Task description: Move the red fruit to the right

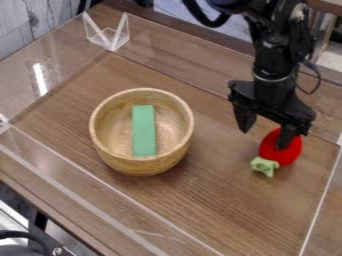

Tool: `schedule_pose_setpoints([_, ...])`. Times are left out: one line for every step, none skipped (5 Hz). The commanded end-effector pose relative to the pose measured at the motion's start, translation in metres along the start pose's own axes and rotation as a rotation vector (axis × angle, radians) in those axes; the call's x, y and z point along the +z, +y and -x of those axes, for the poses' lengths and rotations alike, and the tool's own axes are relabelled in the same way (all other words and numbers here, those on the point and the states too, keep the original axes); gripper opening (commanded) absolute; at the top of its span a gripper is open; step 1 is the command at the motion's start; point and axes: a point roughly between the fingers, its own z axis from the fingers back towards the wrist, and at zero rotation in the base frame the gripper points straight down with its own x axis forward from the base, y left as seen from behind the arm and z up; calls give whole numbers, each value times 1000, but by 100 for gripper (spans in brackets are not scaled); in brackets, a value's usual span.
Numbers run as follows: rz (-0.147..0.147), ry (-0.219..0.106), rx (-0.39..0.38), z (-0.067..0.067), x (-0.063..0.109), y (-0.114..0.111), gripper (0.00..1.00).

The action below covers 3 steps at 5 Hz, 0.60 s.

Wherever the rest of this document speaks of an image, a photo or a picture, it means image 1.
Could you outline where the red plush strawberry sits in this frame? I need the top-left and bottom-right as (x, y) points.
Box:
(250, 128), (302, 178)

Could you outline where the metal table leg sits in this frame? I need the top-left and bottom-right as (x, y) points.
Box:
(308, 9), (336, 62)

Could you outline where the black table frame bracket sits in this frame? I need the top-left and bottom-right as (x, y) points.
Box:
(28, 211), (76, 256)

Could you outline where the green rectangular block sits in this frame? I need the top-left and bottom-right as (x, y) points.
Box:
(132, 105), (156, 157)

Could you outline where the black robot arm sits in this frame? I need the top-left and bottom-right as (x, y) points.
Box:
(207, 0), (315, 150)

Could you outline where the black cable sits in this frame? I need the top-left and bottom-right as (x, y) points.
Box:
(180, 0), (232, 29)

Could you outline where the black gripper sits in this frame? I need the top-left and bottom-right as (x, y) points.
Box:
(228, 75), (316, 150)

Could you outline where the wooden bowl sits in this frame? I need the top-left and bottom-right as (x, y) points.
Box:
(88, 88), (193, 176)

